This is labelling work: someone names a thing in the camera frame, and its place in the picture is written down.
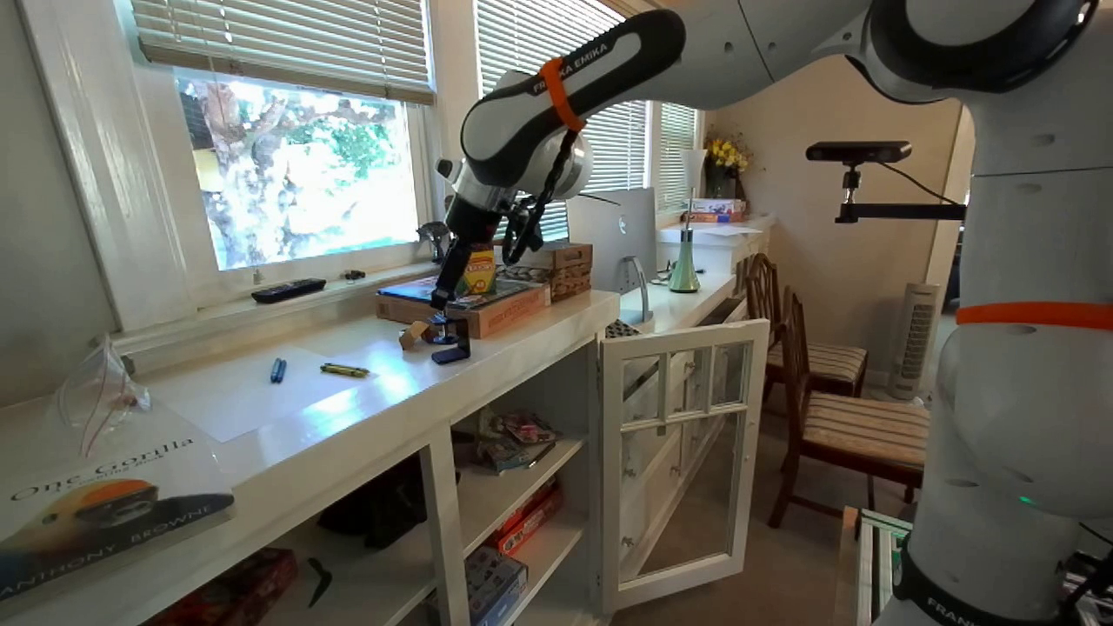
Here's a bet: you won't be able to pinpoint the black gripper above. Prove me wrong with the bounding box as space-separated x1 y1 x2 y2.
428 212 483 319

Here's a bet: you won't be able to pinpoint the black clamp mount with knob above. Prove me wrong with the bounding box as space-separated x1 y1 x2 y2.
428 310 474 368

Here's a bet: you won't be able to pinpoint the Thomas and Friends book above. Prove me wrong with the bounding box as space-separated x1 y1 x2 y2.
379 272 448 310

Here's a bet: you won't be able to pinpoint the yellow green crayon box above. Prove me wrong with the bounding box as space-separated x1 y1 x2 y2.
455 237 500 298

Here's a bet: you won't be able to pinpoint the brown wooden crate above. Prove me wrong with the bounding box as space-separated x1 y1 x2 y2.
522 241 597 305

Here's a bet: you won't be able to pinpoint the black marker on sill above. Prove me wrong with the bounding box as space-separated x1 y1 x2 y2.
246 275 329 310

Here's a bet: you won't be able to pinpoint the silver desktop computer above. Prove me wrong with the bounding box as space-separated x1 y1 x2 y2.
563 183 665 328

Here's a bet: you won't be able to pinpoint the window with garden view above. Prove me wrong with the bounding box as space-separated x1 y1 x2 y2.
171 68 428 277

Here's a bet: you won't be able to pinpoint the black bag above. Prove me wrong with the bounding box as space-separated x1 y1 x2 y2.
313 461 432 552

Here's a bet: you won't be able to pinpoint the white open shelf cabinet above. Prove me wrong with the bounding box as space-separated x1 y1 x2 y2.
0 291 629 626

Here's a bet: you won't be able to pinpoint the tall white window blind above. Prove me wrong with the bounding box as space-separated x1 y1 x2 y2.
470 0 653 237

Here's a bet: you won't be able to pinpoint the red box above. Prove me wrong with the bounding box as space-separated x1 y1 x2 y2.
483 485 565 565

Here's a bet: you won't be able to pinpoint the green bottle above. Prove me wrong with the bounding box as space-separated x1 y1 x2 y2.
666 219 706 296

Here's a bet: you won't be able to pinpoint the pink box stack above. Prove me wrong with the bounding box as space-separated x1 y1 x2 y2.
682 194 752 228

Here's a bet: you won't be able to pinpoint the blue books stack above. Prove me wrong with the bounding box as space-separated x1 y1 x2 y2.
463 544 530 626

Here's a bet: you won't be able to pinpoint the wide white window blind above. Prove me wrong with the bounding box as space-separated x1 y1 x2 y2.
125 0 440 107

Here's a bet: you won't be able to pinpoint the small black tool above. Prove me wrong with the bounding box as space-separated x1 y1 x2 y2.
299 552 341 612

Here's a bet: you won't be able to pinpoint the yellow flowers in vase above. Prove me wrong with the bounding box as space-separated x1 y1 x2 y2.
697 131 752 202

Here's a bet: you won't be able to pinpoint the clear plastic bag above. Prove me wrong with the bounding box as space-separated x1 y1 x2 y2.
49 335 157 456

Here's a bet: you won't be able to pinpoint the wooden slat chair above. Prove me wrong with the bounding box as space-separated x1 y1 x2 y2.
735 250 874 399
765 287 933 534

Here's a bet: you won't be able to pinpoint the toucan picture book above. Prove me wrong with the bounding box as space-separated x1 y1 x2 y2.
0 397 241 604

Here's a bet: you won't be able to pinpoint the white tower fan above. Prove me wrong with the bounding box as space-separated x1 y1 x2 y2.
886 277 942 404

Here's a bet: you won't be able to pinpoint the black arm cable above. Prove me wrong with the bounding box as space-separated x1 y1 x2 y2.
496 126 584 268

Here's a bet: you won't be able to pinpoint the black stereo camera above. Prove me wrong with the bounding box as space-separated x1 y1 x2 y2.
804 136 917 168

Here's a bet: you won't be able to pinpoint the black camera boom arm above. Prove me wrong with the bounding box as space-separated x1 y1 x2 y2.
832 160 971 231

